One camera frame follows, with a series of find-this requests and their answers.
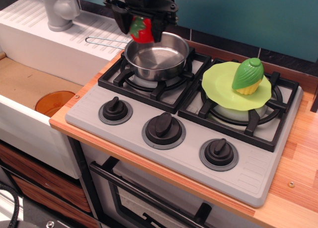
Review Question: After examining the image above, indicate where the light green plastic plate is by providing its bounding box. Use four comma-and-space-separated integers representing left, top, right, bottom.
201, 62, 272, 111

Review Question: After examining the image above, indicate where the wooden drawer front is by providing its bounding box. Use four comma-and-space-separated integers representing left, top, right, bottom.
0, 141, 98, 228

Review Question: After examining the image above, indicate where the red toy strawberry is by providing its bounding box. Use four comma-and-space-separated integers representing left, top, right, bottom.
129, 16, 154, 44

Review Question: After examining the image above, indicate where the black cable lower left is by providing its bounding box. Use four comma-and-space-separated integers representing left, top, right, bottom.
0, 183, 20, 228

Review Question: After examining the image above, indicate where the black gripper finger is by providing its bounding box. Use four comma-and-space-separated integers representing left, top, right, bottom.
112, 5, 133, 34
151, 17, 167, 43

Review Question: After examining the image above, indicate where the grey toy faucet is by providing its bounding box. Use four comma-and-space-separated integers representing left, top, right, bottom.
43, 0, 80, 32

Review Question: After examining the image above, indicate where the black right burner grate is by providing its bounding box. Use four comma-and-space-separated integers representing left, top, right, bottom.
178, 59, 302, 152

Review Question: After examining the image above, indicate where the black burner grate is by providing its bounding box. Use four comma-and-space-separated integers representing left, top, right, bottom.
178, 59, 302, 152
98, 47, 212, 114

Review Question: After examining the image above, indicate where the white toy sink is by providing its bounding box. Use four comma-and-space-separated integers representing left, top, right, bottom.
0, 0, 130, 179

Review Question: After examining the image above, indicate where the black oven door handle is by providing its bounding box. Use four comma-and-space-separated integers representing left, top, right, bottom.
89, 157, 212, 228

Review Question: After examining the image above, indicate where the black middle stove knob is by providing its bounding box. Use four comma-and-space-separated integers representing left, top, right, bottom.
142, 112, 186, 150

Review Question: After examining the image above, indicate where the black left burner grate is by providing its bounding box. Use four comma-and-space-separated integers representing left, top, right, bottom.
98, 47, 212, 114

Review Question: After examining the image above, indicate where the black stove knob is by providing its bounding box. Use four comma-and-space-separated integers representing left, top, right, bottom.
142, 112, 186, 150
199, 138, 239, 172
98, 96, 133, 126

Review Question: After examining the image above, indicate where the stainless steel pot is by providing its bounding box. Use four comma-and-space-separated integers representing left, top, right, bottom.
85, 32, 190, 81

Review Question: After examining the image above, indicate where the grey toy stove top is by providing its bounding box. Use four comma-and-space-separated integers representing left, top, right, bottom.
65, 50, 304, 208

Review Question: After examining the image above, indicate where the black left stove knob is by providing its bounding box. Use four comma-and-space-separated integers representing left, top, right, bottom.
98, 96, 133, 126

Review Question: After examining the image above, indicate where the green yellow toy corncob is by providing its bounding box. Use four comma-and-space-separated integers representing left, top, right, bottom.
232, 58, 264, 95

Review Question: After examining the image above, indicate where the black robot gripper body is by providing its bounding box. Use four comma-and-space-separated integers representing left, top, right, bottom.
104, 0, 178, 24

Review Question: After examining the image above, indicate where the black right stove knob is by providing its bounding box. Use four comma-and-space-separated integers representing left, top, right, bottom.
199, 138, 239, 172

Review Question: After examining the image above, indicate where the orange plastic cup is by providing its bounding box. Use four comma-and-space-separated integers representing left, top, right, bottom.
35, 90, 75, 117

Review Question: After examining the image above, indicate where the oven door with window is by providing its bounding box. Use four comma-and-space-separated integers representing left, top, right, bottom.
81, 144, 256, 228

